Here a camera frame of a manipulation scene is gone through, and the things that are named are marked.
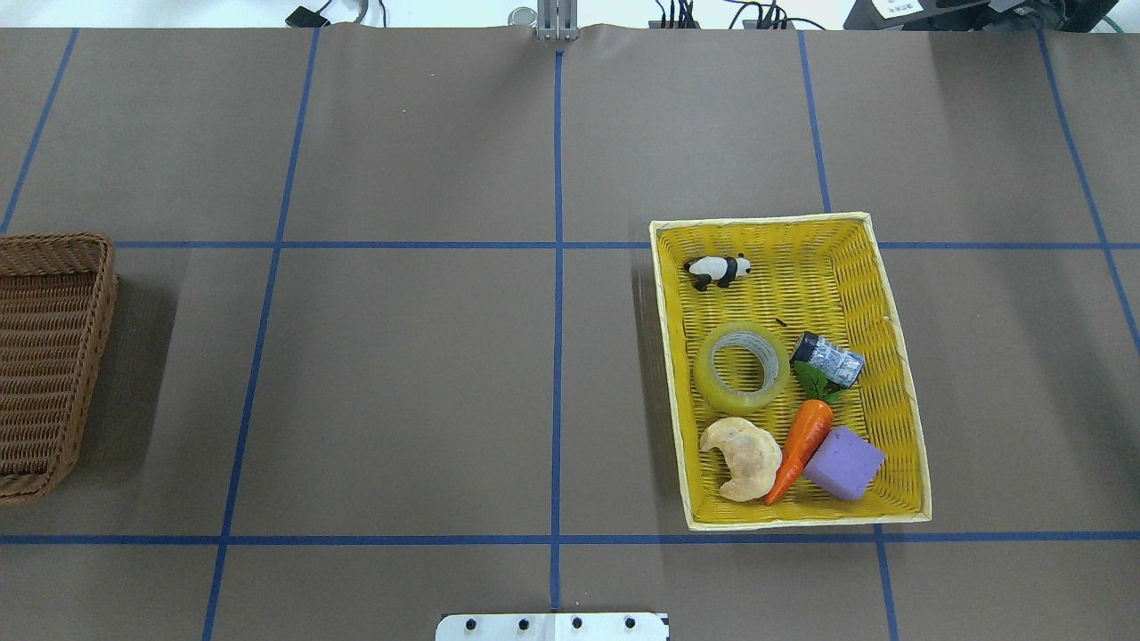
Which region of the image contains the yellow-green tape roll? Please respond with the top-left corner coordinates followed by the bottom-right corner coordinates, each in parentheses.
top-left (693, 321), bottom-right (791, 417)

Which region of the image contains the yellow woven basket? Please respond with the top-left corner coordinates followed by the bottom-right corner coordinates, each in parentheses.
top-left (648, 212), bottom-right (933, 532)

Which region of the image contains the brown wicker basket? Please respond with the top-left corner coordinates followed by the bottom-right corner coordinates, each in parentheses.
top-left (1, 232), bottom-right (119, 508)

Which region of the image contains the panda toy figure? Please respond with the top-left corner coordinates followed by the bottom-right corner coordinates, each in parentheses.
top-left (683, 253), bottom-right (752, 292)

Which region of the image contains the toy croissant bread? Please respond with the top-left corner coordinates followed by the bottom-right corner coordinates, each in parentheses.
top-left (699, 417), bottom-right (783, 502)

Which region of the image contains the orange toy carrot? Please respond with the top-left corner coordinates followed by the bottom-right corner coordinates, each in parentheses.
top-left (764, 362), bottom-right (842, 506)

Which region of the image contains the purple foam block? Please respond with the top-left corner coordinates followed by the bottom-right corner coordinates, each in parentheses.
top-left (803, 425), bottom-right (886, 502)

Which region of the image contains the metal clamp bracket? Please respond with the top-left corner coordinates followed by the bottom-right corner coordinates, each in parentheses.
top-left (534, 0), bottom-right (581, 41)

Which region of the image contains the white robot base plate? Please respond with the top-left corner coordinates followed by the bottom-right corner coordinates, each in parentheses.
top-left (435, 612), bottom-right (671, 640)

